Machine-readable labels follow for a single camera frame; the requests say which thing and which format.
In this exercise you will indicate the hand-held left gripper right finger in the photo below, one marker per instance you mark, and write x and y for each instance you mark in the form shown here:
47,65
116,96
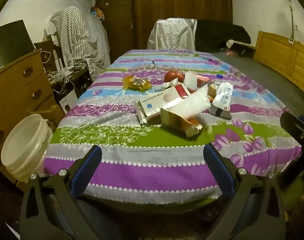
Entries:
218,167

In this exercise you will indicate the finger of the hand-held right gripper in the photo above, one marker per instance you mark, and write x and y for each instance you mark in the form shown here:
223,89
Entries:
294,125

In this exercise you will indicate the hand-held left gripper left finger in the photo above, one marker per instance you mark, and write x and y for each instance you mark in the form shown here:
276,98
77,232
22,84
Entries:
88,165

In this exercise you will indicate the gold cigarette box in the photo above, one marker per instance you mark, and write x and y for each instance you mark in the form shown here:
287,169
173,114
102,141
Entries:
174,121

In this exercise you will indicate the white plastic bucket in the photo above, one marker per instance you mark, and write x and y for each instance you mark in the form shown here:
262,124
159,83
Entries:
24,145

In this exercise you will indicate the bubble wrap sheet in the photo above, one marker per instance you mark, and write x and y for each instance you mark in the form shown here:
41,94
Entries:
191,102

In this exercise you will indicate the white printed plastic packet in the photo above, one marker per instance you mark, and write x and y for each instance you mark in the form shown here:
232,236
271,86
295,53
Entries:
223,97

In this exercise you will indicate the cream soap bar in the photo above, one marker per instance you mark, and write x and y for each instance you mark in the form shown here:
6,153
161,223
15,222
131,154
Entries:
211,90

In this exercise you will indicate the small red cigarette pack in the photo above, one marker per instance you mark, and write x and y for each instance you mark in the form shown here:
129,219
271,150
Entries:
203,80

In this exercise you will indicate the red and white carton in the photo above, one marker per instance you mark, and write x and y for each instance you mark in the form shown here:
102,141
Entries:
155,102

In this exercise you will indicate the white foam block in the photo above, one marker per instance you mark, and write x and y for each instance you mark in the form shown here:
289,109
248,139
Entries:
191,80

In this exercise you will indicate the yellow plastic bag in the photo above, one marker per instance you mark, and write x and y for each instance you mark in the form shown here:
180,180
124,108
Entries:
137,83

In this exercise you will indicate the red apple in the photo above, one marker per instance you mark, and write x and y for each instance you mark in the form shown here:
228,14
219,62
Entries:
172,76

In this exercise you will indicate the grey mattress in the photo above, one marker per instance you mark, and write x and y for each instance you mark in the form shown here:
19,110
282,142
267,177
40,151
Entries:
271,85

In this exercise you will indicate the striped floral bedsheet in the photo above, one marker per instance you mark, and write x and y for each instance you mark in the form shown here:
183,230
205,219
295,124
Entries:
142,160

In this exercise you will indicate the white cardboard box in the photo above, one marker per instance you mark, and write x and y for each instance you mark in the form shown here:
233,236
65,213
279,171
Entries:
68,101

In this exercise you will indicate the wooden headboard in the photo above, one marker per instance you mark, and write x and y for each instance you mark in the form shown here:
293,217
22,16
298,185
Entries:
281,52

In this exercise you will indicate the brown cardboard box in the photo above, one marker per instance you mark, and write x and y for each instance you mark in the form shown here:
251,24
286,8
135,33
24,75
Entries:
241,48

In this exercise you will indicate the white router with antennas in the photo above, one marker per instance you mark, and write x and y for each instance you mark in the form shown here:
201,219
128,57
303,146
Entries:
63,63

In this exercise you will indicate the wooden chest of drawers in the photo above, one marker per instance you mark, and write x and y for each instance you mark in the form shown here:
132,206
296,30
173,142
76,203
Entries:
19,85

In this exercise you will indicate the black cloth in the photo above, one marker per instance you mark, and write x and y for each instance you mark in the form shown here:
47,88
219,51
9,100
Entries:
221,35

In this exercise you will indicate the grey striped shirt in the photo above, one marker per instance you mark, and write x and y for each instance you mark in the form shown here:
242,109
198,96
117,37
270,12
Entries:
72,35

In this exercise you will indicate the silver foil bag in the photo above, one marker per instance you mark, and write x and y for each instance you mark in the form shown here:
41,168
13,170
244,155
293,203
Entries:
170,35

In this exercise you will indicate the black monitor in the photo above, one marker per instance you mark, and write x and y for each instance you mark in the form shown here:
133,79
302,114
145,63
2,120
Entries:
9,45

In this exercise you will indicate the brown wooden door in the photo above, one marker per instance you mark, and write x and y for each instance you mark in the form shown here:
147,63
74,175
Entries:
117,17

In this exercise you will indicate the orange and blue cloth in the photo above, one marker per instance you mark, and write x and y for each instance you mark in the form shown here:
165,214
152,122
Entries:
98,13

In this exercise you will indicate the wooden bed frame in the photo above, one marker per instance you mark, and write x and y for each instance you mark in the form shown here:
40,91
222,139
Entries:
55,112

